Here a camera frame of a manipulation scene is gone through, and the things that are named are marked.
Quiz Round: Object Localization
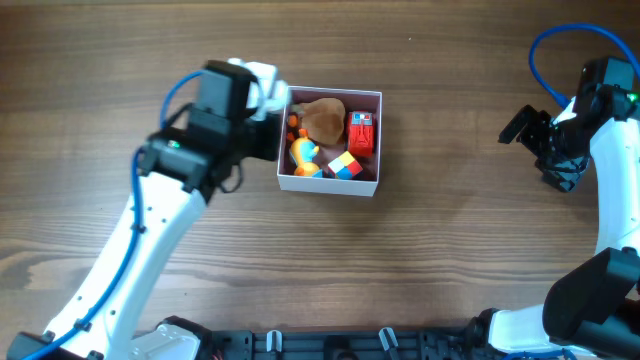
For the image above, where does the yellow blue rubber duck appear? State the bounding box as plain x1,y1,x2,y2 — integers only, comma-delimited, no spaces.
287,129,322,178

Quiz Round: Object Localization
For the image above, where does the brown plush toy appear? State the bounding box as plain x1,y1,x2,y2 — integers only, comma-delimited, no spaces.
287,98,346,145

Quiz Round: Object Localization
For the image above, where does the colourful puzzle cube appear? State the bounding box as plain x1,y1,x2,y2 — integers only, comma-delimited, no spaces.
328,151,363,180

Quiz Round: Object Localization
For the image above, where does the red toy car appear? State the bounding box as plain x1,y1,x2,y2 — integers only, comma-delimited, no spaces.
346,111,375,158

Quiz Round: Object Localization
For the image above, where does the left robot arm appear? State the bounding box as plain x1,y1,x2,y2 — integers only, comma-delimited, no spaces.
7,58,289,360

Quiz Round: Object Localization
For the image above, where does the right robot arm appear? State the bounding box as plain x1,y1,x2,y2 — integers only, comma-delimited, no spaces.
464,56,639,359

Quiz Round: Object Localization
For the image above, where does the left blue cable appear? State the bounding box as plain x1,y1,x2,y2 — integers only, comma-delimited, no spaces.
22,69,206,360

